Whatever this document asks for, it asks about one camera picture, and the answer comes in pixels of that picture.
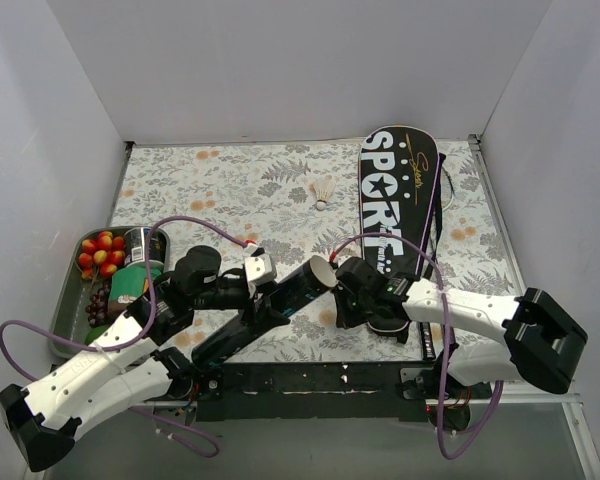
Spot green fake fruit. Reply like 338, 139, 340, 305
85, 325, 108, 345

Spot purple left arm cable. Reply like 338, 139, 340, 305
0, 215, 251, 459

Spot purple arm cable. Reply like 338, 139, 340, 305
329, 234, 505, 460
0, 215, 251, 459

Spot white badminton racket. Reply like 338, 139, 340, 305
440, 168, 456, 211

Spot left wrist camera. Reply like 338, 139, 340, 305
243, 242, 277, 286

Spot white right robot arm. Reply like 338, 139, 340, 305
333, 257, 588, 398

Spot black racket cover bag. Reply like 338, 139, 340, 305
359, 125, 445, 344

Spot red yellow fake fruit bunch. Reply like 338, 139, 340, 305
75, 230, 126, 281

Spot floral tablecloth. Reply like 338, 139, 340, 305
111, 140, 519, 363

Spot dark green tray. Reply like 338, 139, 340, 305
49, 226, 170, 359

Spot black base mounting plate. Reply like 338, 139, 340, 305
196, 362, 428, 422

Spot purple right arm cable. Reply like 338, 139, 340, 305
329, 234, 505, 460

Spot dark fake grapes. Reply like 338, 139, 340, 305
84, 280, 112, 328

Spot black badminton racket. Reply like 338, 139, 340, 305
418, 322, 437, 362

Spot white feather shuttlecock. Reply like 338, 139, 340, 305
314, 178, 336, 211

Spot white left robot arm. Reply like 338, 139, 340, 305
0, 245, 289, 472

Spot black printed can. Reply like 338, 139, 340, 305
123, 226, 170, 271

